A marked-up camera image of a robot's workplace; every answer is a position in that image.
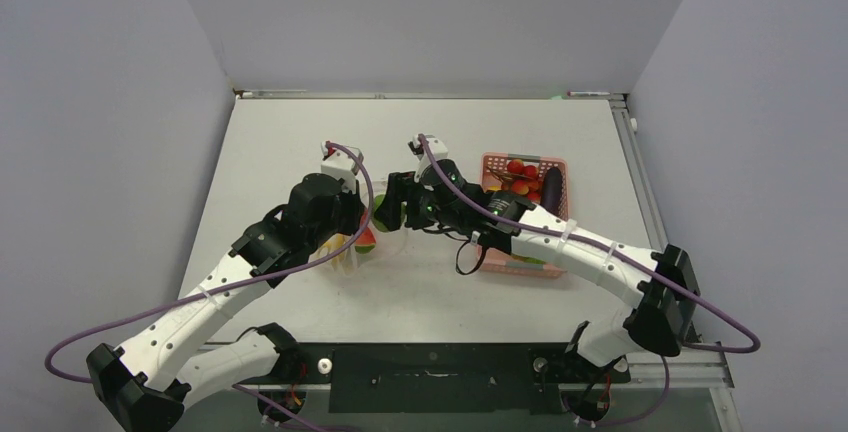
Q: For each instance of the dark purple eggplant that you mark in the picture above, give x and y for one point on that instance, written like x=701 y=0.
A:
x=552 y=190

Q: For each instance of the watermelon slice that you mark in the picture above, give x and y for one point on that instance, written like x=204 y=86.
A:
x=367 y=241

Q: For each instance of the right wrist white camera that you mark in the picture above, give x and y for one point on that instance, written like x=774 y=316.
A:
x=428 y=149

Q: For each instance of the yellow bell pepper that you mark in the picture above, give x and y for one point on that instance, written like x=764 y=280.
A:
x=336 y=244

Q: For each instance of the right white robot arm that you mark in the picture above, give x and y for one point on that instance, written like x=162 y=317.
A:
x=656 y=301

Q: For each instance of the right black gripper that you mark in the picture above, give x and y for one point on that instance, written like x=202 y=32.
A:
x=402 y=188

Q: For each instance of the red cherry tomato bunch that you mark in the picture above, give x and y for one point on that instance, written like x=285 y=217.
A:
x=518 y=176

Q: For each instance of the clear zip top bag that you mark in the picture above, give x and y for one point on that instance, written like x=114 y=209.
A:
x=377 y=244

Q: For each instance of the pink plastic basket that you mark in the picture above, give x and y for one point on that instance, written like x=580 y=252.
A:
x=498 y=262

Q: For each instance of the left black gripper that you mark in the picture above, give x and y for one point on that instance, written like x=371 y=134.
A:
x=354 y=205

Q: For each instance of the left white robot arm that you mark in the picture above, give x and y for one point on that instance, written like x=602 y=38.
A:
x=149 y=380

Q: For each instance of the green grape bunch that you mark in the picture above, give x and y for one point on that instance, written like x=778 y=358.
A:
x=529 y=260

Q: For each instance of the aluminium table rail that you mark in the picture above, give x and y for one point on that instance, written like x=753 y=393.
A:
x=696 y=369

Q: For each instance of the green lettuce head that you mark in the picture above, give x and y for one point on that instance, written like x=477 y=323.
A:
x=388 y=218

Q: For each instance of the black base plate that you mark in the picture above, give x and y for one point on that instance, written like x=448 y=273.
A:
x=440 y=377

